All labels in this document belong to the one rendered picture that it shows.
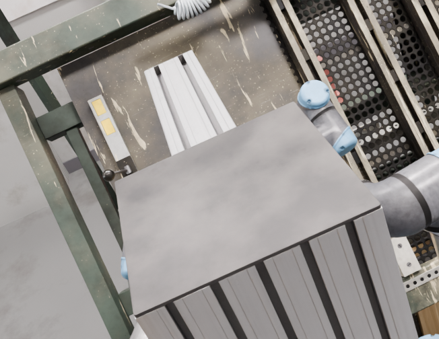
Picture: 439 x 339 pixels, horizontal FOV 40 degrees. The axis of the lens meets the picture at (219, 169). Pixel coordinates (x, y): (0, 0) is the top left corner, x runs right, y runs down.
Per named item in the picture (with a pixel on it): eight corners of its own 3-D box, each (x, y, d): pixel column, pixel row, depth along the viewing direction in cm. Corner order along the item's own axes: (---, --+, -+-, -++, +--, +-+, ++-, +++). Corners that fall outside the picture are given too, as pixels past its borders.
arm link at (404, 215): (383, 270, 110) (273, 181, 153) (432, 239, 111) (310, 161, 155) (364, 220, 105) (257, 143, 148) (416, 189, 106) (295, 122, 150)
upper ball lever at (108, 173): (128, 176, 195) (103, 184, 183) (123, 166, 195) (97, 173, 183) (137, 171, 193) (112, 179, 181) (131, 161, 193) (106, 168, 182)
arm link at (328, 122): (320, 170, 151) (296, 135, 154) (357, 148, 153) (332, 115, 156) (324, 159, 144) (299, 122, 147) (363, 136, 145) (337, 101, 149)
